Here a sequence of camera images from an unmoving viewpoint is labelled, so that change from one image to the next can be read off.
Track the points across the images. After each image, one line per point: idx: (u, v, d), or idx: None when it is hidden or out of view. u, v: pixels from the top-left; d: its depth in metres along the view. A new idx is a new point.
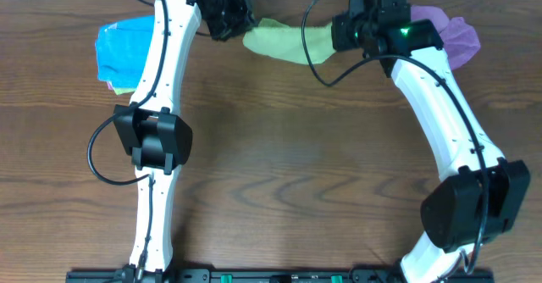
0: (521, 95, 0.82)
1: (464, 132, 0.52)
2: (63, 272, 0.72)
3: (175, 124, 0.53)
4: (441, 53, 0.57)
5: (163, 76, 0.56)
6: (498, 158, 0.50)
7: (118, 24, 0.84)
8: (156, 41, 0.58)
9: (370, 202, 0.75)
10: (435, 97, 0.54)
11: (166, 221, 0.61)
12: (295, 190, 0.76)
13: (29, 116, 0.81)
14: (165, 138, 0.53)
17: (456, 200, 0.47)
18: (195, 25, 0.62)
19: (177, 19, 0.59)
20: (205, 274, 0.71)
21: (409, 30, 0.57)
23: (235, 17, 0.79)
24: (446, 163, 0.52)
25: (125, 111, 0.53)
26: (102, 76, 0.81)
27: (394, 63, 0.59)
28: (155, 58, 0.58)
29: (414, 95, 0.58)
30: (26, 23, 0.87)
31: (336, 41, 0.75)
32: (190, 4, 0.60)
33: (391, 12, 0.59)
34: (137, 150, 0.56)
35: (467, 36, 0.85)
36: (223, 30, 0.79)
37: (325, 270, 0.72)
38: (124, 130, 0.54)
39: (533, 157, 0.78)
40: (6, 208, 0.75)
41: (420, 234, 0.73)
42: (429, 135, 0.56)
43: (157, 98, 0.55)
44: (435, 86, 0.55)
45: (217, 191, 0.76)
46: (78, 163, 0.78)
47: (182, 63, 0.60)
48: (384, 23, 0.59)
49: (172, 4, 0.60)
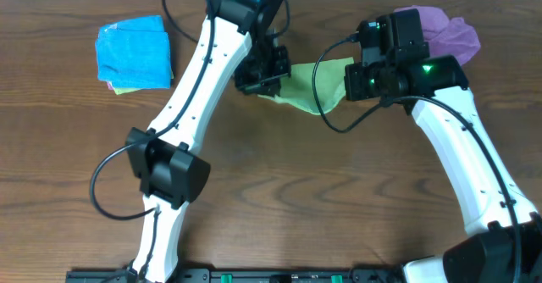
0: (520, 95, 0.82)
1: (494, 185, 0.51)
2: (63, 272, 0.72)
3: (190, 165, 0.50)
4: (467, 95, 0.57)
5: (190, 108, 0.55)
6: (531, 213, 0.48)
7: (118, 24, 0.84)
8: (196, 67, 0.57)
9: (369, 202, 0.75)
10: (462, 144, 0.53)
11: (170, 242, 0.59)
12: (296, 190, 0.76)
13: (29, 117, 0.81)
14: (175, 175, 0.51)
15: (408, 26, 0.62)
17: (486, 258, 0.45)
18: (242, 54, 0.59)
19: (223, 47, 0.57)
20: (205, 274, 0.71)
21: (433, 69, 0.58)
23: (270, 75, 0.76)
24: (474, 216, 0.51)
25: (141, 137, 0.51)
26: (102, 76, 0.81)
27: (417, 103, 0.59)
28: (188, 86, 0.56)
29: (439, 140, 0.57)
30: (27, 24, 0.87)
31: (351, 91, 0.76)
32: (241, 33, 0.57)
33: (409, 50, 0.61)
34: (145, 177, 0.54)
35: (467, 36, 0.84)
36: (253, 83, 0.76)
37: (325, 270, 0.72)
38: (136, 155, 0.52)
39: (533, 157, 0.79)
40: (6, 208, 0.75)
41: (418, 233, 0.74)
42: (455, 180, 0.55)
43: (179, 130, 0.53)
44: (461, 129, 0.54)
45: (217, 192, 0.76)
46: (78, 164, 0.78)
47: (217, 91, 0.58)
48: (403, 61, 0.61)
49: (220, 28, 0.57)
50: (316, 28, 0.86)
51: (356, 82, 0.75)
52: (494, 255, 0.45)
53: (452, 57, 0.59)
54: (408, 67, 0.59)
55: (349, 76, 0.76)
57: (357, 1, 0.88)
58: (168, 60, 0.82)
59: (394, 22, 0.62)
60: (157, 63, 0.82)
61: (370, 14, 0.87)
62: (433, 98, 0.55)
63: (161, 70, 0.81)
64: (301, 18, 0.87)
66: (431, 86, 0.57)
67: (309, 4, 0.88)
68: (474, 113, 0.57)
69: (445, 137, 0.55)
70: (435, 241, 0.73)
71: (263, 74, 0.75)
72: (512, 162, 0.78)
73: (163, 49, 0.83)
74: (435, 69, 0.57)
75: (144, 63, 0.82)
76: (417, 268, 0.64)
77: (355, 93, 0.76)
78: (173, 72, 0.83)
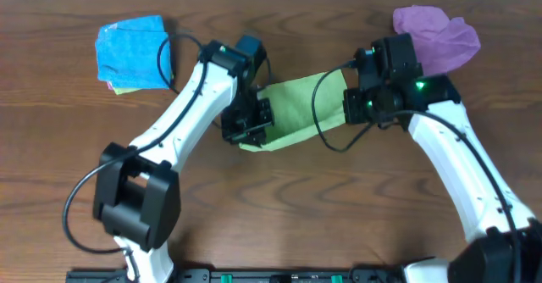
0: (521, 95, 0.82)
1: (489, 191, 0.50)
2: (63, 272, 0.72)
3: (169, 186, 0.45)
4: (459, 108, 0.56)
5: (175, 130, 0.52)
6: (528, 219, 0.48)
7: (118, 24, 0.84)
8: (184, 97, 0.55)
9: (370, 202, 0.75)
10: (458, 153, 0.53)
11: (154, 266, 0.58)
12: (296, 190, 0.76)
13: (29, 117, 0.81)
14: (148, 206, 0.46)
15: (402, 50, 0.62)
17: (487, 264, 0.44)
18: (223, 98, 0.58)
19: (212, 84, 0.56)
20: (205, 274, 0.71)
21: (427, 86, 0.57)
23: (255, 124, 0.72)
24: (472, 224, 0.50)
25: (118, 155, 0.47)
26: (102, 76, 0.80)
27: (412, 118, 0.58)
28: (175, 111, 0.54)
29: (434, 149, 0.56)
30: (27, 24, 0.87)
31: (350, 114, 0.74)
32: (231, 76, 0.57)
33: (403, 71, 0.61)
34: (110, 208, 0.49)
35: (467, 36, 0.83)
36: (239, 133, 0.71)
37: (325, 270, 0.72)
38: (108, 177, 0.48)
39: (533, 157, 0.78)
40: (6, 208, 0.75)
41: (419, 233, 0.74)
42: (453, 191, 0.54)
43: (162, 148, 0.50)
44: (455, 139, 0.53)
45: (217, 192, 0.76)
46: (78, 164, 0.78)
47: (202, 124, 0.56)
48: (397, 80, 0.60)
49: (212, 70, 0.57)
50: (316, 28, 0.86)
51: (355, 106, 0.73)
52: (494, 260, 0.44)
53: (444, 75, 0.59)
54: (402, 86, 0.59)
55: (347, 100, 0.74)
57: (357, 1, 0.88)
58: (168, 60, 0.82)
59: (388, 46, 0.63)
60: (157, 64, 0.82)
61: (370, 14, 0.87)
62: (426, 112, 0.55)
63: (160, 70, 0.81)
64: (301, 18, 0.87)
66: (424, 102, 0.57)
67: (309, 4, 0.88)
68: (468, 125, 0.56)
69: (441, 148, 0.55)
70: (436, 241, 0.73)
71: (248, 122, 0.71)
72: (513, 162, 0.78)
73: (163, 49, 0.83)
74: (429, 84, 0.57)
75: (144, 63, 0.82)
76: (418, 271, 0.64)
77: (354, 117, 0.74)
78: (173, 73, 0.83)
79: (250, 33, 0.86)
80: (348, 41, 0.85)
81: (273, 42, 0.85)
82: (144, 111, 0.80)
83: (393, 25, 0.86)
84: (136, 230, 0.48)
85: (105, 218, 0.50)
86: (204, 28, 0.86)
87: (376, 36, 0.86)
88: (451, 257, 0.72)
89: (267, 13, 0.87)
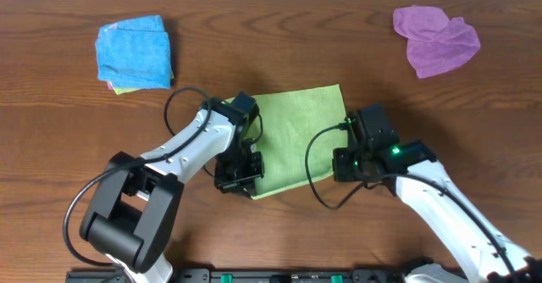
0: (521, 95, 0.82)
1: (482, 239, 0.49)
2: (63, 272, 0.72)
3: (173, 196, 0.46)
4: (437, 165, 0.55)
5: (181, 151, 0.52)
6: (524, 258, 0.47)
7: (118, 24, 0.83)
8: (188, 130, 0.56)
9: (370, 202, 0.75)
10: (445, 208, 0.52)
11: (151, 275, 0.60)
12: (295, 190, 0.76)
13: (29, 117, 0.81)
14: (149, 216, 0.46)
15: (376, 117, 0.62)
17: None
18: (223, 143, 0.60)
19: (216, 123, 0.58)
20: (205, 274, 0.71)
21: (403, 148, 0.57)
23: (246, 175, 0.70)
24: (474, 271, 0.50)
25: (123, 163, 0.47)
26: (102, 76, 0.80)
27: (395, 181, 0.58)
28: (181, 138, 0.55)
29: (423, 207, 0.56)
30: (26, 24, 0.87)
31: (337, 169, 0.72)
32: (231, 123, 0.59)
33: (380, 138, 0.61)
34: (101, 222, 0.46)
35: (467, 36, 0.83)
36: (228, 182, 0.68)
37: (325, 270, 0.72)
38: (109, 186, 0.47)
39: (533, 157, 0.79)
40: (6, 207, 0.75)
41: (419, 233, 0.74)
42: (450, 243, 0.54)
43: (168, 163, 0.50)
44: (439, 194, 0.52)
45: (217, 192, 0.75)
46: (78, 164, 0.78)
47: (202, 159, 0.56)
48: (376, 148, 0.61)
49: (215, 115, 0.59)
50: (316, 28, 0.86)
51: (342, 163, 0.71)
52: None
53: (418, 140, 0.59)
54: (380, 153, 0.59)
55: (336, 159, 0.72)
57: (357, 1, 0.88)
58: (168, 59, 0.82)
59: (362, 116, 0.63)
60: (157, 63, 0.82)
61: (370, 14, 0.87)
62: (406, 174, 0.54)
63: (160, 70, 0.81)
64: (301, 18, 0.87)
66: (403, 163, 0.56)
67: (309, 4, 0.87)
68: (448, 177, 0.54)
69: (429, 204, 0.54)
70: (436, 241, 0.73)
71: (239, 172, 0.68)
72: (512, 162, 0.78)
73: (163, 49, 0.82)
74: (405, 149, 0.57)
75: (144, 63, 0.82)
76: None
77: (340, 174, 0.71)
78: (173, 72, 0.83)
79: (250, 33, 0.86)
80: (349, 41, 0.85)
81: (273, 43, 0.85)
82: (145, 111, 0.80)
83: (392, 25, 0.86)
84: (124, 251, 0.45)
85: (92, 235, 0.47)
86: (204, 28, 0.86)
87: (376, 36, 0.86)
88: (450, 257, 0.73)
89: (266, 13, 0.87)
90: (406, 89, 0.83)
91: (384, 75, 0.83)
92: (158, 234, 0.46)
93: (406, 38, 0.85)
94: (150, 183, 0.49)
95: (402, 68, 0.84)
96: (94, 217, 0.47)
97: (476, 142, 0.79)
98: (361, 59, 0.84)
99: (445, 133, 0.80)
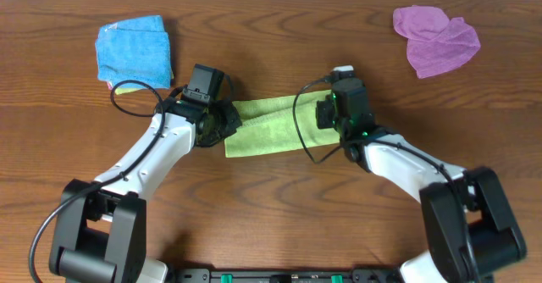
0: (521, 95, 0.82)
1: (427, 166, 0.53)
2: None
3: (136, 213, 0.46)
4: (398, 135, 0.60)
5: (139, 164, 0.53)
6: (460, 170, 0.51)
7: (118, 24, 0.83)
8: (145, 140, 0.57)
9: (369, 202, 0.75)
10: (397, 156, 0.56)
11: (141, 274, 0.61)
12: (295, 190, 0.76)
13: (29, 117, 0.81)
14: (115, 237, 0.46)
15: (358, 102, 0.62)
17: (434, 210, 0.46)
18: (187, 141, 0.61)
19: (173, 128, 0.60)
20: (205, 274, 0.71)
21: (372, 133, 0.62)
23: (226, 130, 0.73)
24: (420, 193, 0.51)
25: (78, 191, 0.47)
26: (102, 76, 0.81)
27: (364, 154, 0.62)
28: (138, 150, 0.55)
29: (387, 170, 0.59)
30: (27, 23, 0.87)
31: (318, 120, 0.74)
32: (190, 122, 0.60)
33: (360, 123, 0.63)
34: (70, 253, 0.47)
35: (467, 36, 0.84)
36: (213, 141, 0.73)
37: (325, 270, 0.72)
38: (70, 218, 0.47)
39: (533, 157, 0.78)
40: (6, 207, 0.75)
41: (418, 233, 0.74)
42: (407, 185, 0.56)
43: (126, 181, 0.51)
44: (393, 148, 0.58)
45: (217, 192, 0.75)
46: (79, 164, 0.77)
47: (167, 163, 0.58)
48: (355, 132, 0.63)
49: (170, 119, 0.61)
50: (316, 27, 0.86)
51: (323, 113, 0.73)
52: (447, 220, 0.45)
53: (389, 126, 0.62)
54: (354, 136, 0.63)
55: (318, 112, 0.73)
57: (357, 1, 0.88)
58: (168, 59, 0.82)
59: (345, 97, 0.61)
60: (156, 63, 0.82)
61: (369, 14, 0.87)
62: (372, 146, 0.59)
63: (160, 70, 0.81)
64: (301, 17, 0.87)
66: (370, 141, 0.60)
67: (309, 4, 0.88)
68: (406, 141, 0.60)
69: (388, 164, 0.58)
70: None
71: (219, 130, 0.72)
72: (512, 163, 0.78)
73: (163, 49, 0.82)
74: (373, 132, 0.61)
75: (144, 63, 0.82)
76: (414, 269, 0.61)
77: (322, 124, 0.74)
78: (173, 72, 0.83)
79: (250, 33, 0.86)
80: (349, 41, 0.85)
81: (273, 42, 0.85)
82: (145, 111, 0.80)
83: (393, 24, 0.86)
84: (100, 276, 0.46)
85: (63, 268, 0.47)
86: (204, 27, 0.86)
87: (376, 36, 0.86)
88: None
89: (266, 13, 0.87)
90: (406, 88, 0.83)
91: (384, 74, 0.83)
92: (130, 252, 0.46)
93: (406, 38, 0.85)
94: (112, 203, 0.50)
95: (402, 68, 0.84)
96: (63, 250, 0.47)
97: (475, 141, 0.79)
98: (361, 59, 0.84)
99: (443, 132, 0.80)
